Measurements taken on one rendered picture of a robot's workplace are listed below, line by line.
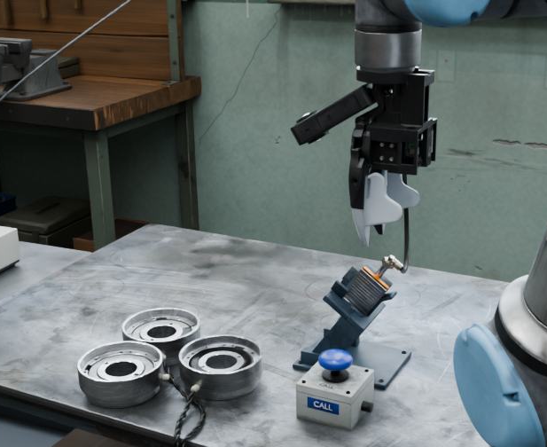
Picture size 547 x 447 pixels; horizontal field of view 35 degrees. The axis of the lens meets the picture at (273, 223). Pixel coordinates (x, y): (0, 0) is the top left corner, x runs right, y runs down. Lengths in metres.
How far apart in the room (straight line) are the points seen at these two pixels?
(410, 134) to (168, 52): 1.93
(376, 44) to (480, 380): 0.40
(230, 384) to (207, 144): 1.97
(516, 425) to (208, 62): 2.30
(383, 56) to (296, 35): 1.77
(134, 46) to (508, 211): 1.29
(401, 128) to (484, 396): 0.35
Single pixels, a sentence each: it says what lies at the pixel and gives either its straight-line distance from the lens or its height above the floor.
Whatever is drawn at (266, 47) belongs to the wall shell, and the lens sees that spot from 2.81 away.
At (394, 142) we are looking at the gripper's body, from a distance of 1.01.
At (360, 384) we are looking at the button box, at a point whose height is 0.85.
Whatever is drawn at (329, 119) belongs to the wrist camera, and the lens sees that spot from 1.04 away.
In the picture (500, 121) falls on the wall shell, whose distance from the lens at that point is 2.57.
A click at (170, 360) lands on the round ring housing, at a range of 1.17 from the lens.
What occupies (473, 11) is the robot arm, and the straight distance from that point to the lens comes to 0.89.
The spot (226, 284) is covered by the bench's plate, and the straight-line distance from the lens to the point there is 1.42.
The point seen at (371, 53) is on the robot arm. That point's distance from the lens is 1.00.
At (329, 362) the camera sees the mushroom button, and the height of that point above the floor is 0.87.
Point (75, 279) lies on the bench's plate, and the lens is 1.48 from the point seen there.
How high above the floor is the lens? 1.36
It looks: 19 degrees down
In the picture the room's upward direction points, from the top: 1 degrees counter-clockwise
